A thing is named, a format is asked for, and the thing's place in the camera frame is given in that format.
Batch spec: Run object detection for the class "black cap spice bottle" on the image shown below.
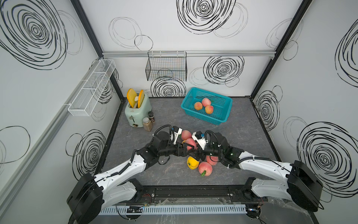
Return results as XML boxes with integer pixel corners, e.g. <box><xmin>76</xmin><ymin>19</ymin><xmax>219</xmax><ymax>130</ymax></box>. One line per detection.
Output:
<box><xmin>148</xmin><ymin>111</ymin><xmax>155</xmax><ymax>123</ymax></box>

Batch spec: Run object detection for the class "white slotted cable duct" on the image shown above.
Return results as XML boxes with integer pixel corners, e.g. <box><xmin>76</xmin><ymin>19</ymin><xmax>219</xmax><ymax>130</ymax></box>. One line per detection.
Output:
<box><xmin>99</xmin><ymin>204</ymin><xmax>248</xmax><ymax>216</ymax></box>

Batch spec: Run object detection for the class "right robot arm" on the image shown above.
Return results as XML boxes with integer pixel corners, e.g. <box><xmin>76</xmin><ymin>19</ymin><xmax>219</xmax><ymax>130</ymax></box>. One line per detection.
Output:
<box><xmin>192</xmin><ymin>131</ymin><xmax>323</xmax><ymax>212</ymax></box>

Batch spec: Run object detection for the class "white wire wall shelf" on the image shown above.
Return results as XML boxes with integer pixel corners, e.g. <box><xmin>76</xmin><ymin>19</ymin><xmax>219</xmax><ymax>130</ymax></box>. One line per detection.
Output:
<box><xmin>68</xmin><ymin>59</ymin><xmax>116</xmax><ymax>117</ymax></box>

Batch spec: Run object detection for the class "black wire wall basket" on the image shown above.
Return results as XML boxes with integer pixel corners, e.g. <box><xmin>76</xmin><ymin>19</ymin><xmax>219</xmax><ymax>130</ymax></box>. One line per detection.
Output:
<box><xmin>145</xmin><ymin>51</ymin><xmax>187</xmax><ymax>82</ymax></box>

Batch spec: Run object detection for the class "yellow toast slice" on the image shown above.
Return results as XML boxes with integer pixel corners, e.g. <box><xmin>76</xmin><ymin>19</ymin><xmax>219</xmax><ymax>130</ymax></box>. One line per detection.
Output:
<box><xmin>127</xmin><ymin>88</ymin><xmax>138</xmax><ymax>108</ymax></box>
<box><xmin>137</xmin><ymin>90</ymin><xmax>145</xmax><ymax>108</ymax></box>

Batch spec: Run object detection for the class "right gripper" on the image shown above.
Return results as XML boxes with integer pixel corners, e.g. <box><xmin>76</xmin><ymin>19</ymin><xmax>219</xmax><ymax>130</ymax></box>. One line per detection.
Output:
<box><xmin>188</xmin><ymin>140</ymin><xmax>223</xmax><ymax>161</ymax></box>

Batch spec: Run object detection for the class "orange peach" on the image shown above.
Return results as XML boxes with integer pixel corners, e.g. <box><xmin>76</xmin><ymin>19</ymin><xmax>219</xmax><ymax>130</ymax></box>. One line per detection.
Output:
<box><xmin>194</xmin><ymin>102</ymin><xmax>203</xmax><ymax>111</ymax></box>
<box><xmin>205</xmin><ymin>105</ymin><xmax>214</xmax><ymax>114</ymax></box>

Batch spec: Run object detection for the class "pink peach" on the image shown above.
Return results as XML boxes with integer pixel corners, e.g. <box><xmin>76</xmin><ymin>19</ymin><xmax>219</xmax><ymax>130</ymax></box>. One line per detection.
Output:
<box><xmin>198</xmin><ymin>161</ymin><xmax>213</xmax><ymax>177</ymax></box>
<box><xmin>201</xmin><ymin>98</ymin><xmax>211</xmax><ymax>107</ymax></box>
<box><xmin>206</xmin><ymin>155</ymin><xmax>219</xmax><ymax>166</ymax></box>
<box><xmin>182</xmin><ymin>138</ymin><xmax>197</xmax><ymax>150</ymax></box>
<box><xmin>181</xmin><ymin>130</ymin><xmax>192</xmax><ymax>141</ymax></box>

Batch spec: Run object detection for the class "lower yellow pepper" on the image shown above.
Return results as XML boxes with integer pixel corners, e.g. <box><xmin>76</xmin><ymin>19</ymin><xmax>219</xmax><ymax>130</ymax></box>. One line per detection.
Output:
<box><xmin>186</xmin><ymin>156</ymin><xmax>200</xmax><ymax>170</ymax></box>

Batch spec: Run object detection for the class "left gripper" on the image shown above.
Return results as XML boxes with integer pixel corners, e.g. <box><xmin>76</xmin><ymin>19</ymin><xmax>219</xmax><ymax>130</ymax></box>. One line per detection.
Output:
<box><xmin>158</xmin><ymin>141</ymin><xmax>194</xmax><ymax>157</ymax></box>

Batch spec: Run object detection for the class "silver cap spice jar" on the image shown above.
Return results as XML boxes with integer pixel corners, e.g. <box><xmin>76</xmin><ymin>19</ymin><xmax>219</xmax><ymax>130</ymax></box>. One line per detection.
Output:
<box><xmin>142</xmin><ymin>117</ymin><xmax>153</xmax><ymax>132</ymax></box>

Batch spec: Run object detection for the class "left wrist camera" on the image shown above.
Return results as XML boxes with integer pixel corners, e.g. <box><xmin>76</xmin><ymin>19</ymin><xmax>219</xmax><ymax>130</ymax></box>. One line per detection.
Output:
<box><xmin>171</xmin><ymin>126</ymin><xmax>182</xmax><ymax>145</ymax></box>

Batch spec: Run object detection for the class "mint green toaster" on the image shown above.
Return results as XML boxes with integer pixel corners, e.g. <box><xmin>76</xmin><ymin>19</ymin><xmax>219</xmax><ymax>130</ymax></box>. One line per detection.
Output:
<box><xmin>125</xmin><ymin>95</ymin><xmax>152</xmax><ymax>127</ymax></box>

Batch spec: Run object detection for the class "teal plastic basket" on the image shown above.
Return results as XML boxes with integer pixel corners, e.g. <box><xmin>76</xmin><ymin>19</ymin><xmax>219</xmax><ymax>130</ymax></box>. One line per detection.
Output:
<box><xmin>181</xmin><ymin>87</ymin><xmax>233</xmax><ymax>125</ymax></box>

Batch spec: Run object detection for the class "left yellow toast slice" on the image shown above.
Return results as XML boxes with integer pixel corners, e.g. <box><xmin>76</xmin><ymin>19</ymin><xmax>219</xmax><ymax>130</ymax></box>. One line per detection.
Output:
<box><xmin>127</xmin><ymin>88</ymin><xmax>138</xmax><ymax>108</ymax></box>

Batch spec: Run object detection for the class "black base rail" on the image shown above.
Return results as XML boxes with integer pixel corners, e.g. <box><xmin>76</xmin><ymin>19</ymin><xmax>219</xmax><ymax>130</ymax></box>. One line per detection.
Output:
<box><xmin>129</xmin><ymin>185</ymin><xmax>268</xmax><ymax>203</ymax></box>

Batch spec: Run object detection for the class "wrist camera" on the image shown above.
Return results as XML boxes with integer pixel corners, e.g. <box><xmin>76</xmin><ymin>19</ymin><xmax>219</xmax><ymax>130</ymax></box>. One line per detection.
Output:
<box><xmin>171</xmin><ymin>126</ymin><xmax>182</xmax><ymax>145</ymax></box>
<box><xmin>192</xmin><ymin>131</ymin><xmax>207</xmax><ymax>150</ymax></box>

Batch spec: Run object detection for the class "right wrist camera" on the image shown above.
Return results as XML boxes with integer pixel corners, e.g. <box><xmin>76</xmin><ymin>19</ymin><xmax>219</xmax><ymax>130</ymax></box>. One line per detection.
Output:
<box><xmin>192</xmin><ymin>131</ymin><xmax>207</xmax><ymax>150</ymax></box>

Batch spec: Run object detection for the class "right yellow toast slice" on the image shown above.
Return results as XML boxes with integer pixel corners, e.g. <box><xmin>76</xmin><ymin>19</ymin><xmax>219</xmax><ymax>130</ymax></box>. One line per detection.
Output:
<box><xmin>137</xmin><ymin>90</ymin><xmax>145</xmax><ymax>108</ymax></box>

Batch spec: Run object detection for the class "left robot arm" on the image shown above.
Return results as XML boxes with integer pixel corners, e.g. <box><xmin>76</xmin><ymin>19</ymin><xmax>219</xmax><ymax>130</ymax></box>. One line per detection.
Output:
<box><xmin>67</xmin><ymin>132</ymin><xmax>197</xmax><ymax>224</ymax></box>

